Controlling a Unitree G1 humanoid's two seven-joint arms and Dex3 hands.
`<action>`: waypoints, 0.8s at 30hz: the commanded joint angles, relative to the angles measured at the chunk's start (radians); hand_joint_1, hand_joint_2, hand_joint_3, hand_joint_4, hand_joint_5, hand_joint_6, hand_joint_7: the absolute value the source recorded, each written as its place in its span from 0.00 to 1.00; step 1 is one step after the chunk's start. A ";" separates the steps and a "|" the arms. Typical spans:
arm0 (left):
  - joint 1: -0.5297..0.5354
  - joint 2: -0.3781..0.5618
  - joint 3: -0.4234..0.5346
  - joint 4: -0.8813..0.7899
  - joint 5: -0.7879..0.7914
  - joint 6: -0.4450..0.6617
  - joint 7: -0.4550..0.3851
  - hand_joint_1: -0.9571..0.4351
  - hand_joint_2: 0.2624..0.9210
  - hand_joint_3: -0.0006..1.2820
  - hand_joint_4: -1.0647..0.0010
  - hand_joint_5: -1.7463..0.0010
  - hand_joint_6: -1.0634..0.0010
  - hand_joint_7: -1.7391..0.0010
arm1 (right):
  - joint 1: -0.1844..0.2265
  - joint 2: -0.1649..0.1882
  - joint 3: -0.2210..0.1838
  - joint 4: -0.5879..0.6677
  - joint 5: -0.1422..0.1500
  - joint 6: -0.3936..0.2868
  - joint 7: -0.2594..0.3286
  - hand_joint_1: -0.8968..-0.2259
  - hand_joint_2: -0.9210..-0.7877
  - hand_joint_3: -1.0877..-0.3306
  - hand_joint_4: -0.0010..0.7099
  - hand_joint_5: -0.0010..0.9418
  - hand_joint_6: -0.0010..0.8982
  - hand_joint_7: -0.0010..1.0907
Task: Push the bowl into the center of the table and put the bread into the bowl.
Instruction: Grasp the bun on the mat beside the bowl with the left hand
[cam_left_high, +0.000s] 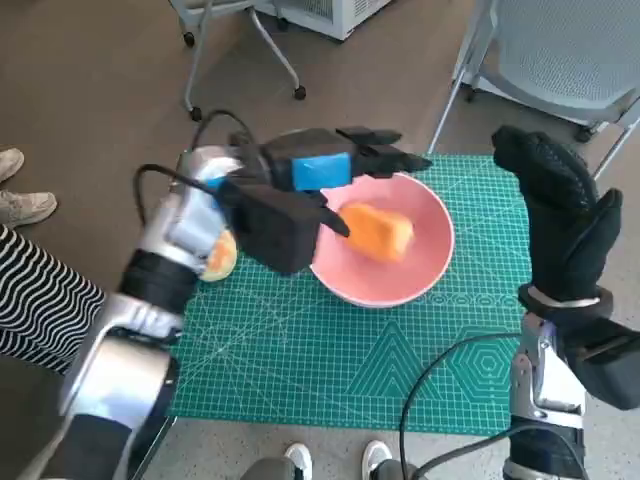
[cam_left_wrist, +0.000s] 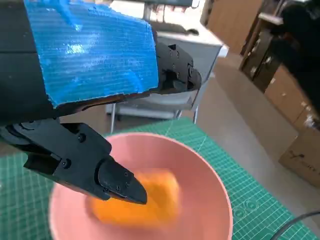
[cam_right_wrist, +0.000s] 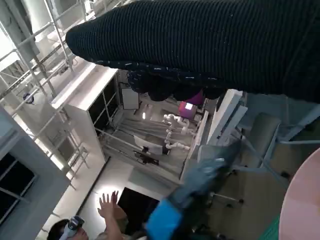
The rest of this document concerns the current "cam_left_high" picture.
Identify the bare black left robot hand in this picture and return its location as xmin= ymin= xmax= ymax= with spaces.
xmin=262 ymin=125 xmax=435 ymax=239

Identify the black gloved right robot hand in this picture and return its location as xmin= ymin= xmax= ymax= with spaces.
xmin=491 ymin=125 xmax=624 ymax=304

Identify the braided toy bread loaf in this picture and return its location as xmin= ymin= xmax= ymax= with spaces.
xmin=337 ymin=201 xmax=415 ymax=265

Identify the round toy bread bun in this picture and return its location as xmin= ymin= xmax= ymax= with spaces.
xmin=199 ymin=227 xmax=240 ymax=284

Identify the pink bowl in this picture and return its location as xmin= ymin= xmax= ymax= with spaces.
xmin=272 ymin=128 xmax=456 ymax=308

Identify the grey chair with casters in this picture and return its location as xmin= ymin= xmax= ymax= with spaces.
xmin=167 ymin=0 xmax=307 ymax=121

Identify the white cabinet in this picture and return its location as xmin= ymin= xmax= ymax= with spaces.
xmin=257 ymin=0 xmax=396 ymax=42

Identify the grey mesh chair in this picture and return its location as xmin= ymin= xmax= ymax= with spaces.
xmin=427 ymin=0 xmax=640 ymax=181

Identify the green cutting mat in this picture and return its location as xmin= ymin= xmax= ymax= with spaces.
xmin=167 ymin=152 xmax=581 ymax=437

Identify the white shoe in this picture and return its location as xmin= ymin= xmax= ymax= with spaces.
xmin=283 ymin=442 xmax=314 ymax=480
xmin=361 ymin=439 xmax=394 ymax=480

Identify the person's beige shoe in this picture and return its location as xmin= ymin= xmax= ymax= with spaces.
xmin=0 ymin=147 xmax=25 ymax=184
xmin=0 ymin=189 xmax=58 ymax=226

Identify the person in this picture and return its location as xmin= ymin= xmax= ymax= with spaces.
xmin=0 ymin=224 xmax=106 ymax=374

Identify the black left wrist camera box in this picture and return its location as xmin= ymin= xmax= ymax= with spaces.
xmin=218 ymin=178 xmax=329 ymax=277

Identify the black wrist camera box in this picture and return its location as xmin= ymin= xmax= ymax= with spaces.
xmin=564 ymin=312 xmax=640 ymax=412
xmin=218 ymin=178 xmax=329 ymax=277

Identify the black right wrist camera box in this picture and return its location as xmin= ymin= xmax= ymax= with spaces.
xmin=564 ymin=312 xmax=640 ymax=412

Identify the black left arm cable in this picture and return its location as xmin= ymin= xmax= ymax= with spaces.
xmin=133 ymin=109 xmax=257 ymax=229

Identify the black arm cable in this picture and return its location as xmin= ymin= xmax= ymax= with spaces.
xmin=399 ymin=333 xmax=589 ymax=480
xmin=133 ymin=109 xmax=257 ymax=229

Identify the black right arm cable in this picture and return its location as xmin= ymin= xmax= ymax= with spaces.
xmin=399 ymin=333 xmax=589 ymax=480

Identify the metal table frame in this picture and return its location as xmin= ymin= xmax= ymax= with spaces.
xmin=127 ymin=414 xmax=179 ymax=480

